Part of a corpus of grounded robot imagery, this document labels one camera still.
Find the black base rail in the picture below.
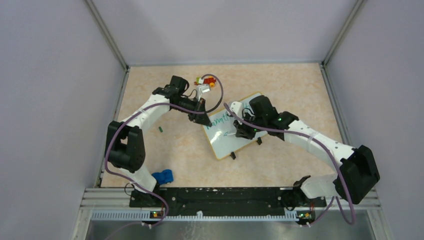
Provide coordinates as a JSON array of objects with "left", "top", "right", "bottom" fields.
[{"left": 129, "top": 187, "right": 327, "bottom": 217}]

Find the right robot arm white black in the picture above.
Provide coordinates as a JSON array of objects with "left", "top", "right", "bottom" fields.
[{"left": 225, "top": 95, "right": 381, "bottom": 206}]

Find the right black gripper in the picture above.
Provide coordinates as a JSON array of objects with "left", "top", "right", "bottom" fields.
[{"left": 234, "top": 110, "right": 267, "bottom": 140}]

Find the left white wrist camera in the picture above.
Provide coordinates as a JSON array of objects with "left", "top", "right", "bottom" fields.
[{"left": 195, "top": 84, "right": 211, "bottom": 100}]

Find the blue toy car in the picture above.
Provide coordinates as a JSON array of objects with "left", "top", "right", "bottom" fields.
[{"left": 151, "top": 169, "right": 174, "bottom": 185}]

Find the white slotted cable duct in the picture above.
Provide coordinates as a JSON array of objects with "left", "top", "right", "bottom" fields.
[{"left": 91, "top": 210, "right": 299, "bottom": 222}]

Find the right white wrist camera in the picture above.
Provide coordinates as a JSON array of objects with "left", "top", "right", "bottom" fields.
[{"left": 227, "top": 101, "right": 244, "bottom": 119}]

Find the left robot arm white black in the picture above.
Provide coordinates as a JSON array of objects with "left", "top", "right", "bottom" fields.
[{"left": 104, "top": 75, "right": 212, "bottom": 207}]

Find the yellow framed whiteboard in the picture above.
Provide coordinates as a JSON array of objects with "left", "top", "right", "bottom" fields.
[{"left": 203, "top": 108, "right": 267, "bottom": 160}]

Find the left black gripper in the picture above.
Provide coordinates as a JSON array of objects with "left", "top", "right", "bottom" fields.
[{"left": 173, "top": 96, "right": 212, "bottom": 127}]

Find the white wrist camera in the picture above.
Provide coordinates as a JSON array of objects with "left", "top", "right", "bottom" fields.
[
  {"left": 195, "top": 84, "right": 211, "bottom": 100},
  {"left": 227, "top": 101, "right": 244, "bottom": 119}
]

